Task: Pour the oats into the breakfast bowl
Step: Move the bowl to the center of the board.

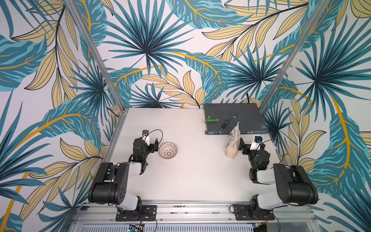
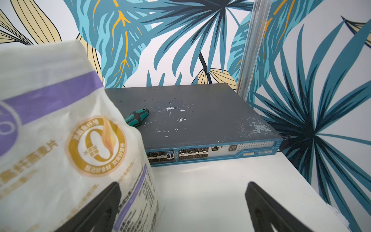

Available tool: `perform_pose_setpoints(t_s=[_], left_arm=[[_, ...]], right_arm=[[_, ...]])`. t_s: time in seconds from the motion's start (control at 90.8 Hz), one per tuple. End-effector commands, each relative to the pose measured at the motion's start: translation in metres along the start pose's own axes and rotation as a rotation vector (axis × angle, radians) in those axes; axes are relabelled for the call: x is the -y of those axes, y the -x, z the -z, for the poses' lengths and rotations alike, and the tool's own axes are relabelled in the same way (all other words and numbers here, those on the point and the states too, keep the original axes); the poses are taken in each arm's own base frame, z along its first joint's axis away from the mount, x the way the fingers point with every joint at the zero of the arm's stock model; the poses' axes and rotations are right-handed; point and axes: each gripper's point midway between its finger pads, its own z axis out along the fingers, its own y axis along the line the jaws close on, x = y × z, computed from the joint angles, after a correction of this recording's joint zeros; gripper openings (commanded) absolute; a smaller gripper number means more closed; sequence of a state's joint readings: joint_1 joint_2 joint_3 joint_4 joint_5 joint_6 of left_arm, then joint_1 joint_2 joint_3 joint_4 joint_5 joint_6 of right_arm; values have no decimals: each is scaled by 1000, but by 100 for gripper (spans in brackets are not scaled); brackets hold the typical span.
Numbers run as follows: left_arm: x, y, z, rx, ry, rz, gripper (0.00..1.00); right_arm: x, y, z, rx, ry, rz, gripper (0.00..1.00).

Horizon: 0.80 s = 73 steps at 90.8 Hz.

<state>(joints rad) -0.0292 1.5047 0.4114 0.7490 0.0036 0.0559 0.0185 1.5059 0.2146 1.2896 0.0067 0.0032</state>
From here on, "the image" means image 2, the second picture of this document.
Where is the grey blue network switch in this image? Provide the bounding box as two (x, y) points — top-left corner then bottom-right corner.
(105, 84), (283, 166)

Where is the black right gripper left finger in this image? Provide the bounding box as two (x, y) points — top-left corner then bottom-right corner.
(57, 182), (121, 232)

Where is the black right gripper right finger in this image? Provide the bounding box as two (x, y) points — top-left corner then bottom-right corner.
(245, 182), (311, 232)

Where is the white purple oats bag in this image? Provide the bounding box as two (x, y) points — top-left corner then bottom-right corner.
(1, 41), (160, 232)

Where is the aluminium right corner post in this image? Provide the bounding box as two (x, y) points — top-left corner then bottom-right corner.
(236, 0), (272, 101)

